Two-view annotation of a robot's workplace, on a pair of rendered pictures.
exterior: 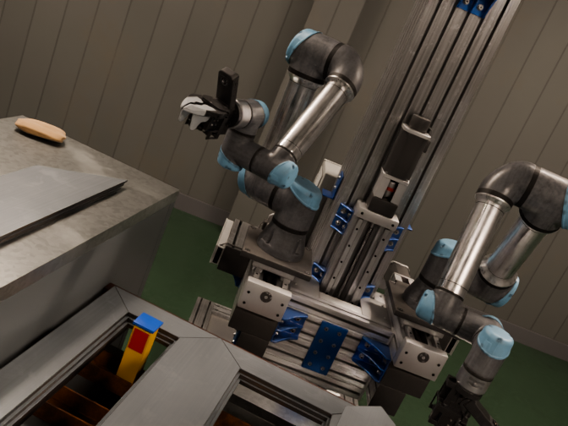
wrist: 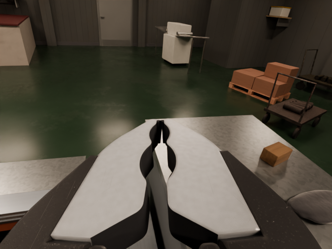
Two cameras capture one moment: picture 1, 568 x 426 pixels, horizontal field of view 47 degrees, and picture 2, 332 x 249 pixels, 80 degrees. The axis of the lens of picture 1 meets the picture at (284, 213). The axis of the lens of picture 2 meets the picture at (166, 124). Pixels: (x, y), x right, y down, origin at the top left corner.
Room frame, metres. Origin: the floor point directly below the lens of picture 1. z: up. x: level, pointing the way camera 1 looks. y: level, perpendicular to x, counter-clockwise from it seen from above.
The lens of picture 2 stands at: (1.54, 0.25, 1.52)
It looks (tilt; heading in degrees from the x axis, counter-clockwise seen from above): 30 degrees down; 156
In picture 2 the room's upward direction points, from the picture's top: 6 degrees clockwise
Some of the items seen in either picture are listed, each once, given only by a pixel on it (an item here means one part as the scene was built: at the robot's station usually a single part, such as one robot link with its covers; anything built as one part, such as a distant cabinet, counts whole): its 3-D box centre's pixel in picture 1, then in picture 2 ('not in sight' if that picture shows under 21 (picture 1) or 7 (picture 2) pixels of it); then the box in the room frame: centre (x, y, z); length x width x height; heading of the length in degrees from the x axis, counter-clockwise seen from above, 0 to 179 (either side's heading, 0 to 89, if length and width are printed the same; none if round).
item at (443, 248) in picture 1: (450, 262); not in sight; (1.95, -0.53, 1.20); 0.13 x 0.12 x 0.14; 80
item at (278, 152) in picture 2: not in sight; (275, 153); (1.14, 0.90, 1.07); 0.10 x 0.06 x 0.05; 100
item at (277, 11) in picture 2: not in sight; (279, 11); (-3.70, 5.90, 1.73); 0.45 x 0.38 x 0.25; 5
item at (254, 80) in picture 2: not in sight; (262, 78); (-1.79, 3.97, 0.34); 1.25 x 0.93 x 0.68; 6
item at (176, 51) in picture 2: not in sight; (177, 44); (-4.53, 3.02, 0.58); 2.47 x 0.63 x 1.16; 5
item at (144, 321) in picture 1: (147, 324); not in sight; (1.47, 0.21, 0.88); 0.06 x 0.06 x 0.02; 83
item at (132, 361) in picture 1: (135, 356); not in sight; (1.47, 0.21, 0.78); 0.05 x 0.05 x 0.19; 83
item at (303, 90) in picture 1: (288, 120); not in sight; (1.96, 0.09, 1.41); 0.15 x 0.12 x 0.55; 69
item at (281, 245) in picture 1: (285, 235); not in sight; (1.91, -0.03, 1.09); 0.15 x 0.15 x 0.10
